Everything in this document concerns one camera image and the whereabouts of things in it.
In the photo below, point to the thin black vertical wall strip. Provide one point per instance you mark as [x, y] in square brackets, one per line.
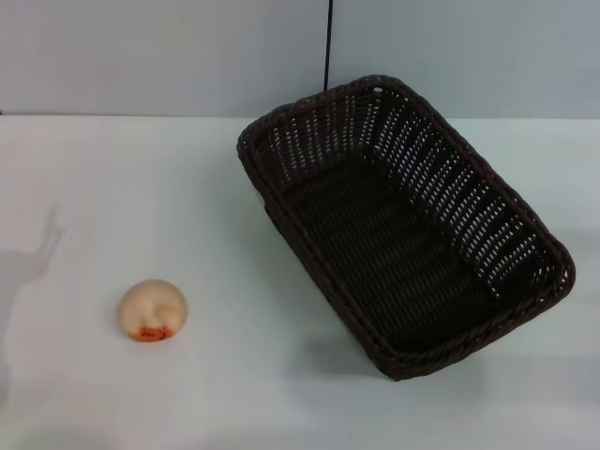
[327, 42]

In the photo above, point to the dark brown woven plastic basket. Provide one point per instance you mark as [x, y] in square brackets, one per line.
[394, 262]

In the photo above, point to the pale peach with red patch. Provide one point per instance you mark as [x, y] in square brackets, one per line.
[152, 304]

